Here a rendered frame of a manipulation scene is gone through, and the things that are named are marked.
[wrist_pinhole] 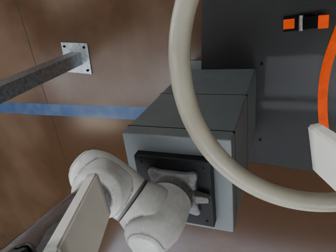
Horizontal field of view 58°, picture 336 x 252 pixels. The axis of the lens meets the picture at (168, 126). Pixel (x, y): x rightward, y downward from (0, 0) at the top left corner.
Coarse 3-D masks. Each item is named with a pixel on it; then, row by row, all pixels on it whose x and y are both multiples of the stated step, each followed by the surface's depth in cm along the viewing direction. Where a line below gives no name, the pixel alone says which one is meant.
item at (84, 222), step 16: (96, 176) 18; (80, 192) 16; (96, 192) 18; (80, 208) 15; (96, 208) 17; (64, 224) 14; (80, 224) 15; (96, 224) 17; (64, 240) 13; (80, 240) 14; (96, 240) 16
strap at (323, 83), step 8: (328, 48) 145; (328, 56) 146; (328, 64) 148; (320, 72) 151; (328, 72) 150; (320, 80) 152; (328, 80) 151; (320, 88) 154; (320, 96) 156; (320, 104) 158; (320, 112) 160; (320, 120) 161; (328, 128) 162
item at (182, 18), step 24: (192, 0) 38; (192, 24) 39; (168, 48) 40; (192, 96) 42; (192, 120) 42; (216, 144) 44; (216, 168) 45; (240, 168) 45; (264, 192) 46; (288, 192) 46; (312, 192) 47
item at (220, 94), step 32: (192, 64) 173; (160, 96) 139; (224, 96) 130; (128, 128) 112; (160, 128) 109; (224, 128) 104; (128, 160) 115; (224, 192) 106; (192, 224) 119; (224, 224) 113
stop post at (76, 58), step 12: (72, 48) 196; (84, 48) 193; (48, 60) 180; (60, 60) 179; (72, 60) 189; (84, 60) 197; (24, 72) 160; (36, 72) 162; (48, 72) 170; (60, 72) 180; (84, 72) 201; (0, 84) 144; (12, 84) 148; (24, 84) 155; (36, 84) 163; (0, 96) 143; (12, 96) 149
